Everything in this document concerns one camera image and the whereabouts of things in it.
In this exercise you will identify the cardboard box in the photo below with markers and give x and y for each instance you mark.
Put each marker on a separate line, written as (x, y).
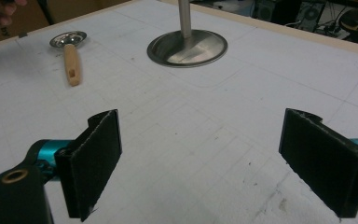
(18, 18)

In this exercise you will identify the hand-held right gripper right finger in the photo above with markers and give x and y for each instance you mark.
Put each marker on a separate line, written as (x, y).
(323, 161)

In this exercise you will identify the metal stand with round base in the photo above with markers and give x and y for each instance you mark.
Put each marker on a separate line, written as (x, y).
(186, 46)

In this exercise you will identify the black speaker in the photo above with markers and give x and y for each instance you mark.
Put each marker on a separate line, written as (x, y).
(264, 11)

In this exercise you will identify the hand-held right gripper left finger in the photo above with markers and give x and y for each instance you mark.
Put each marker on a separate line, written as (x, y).
(90, 165)

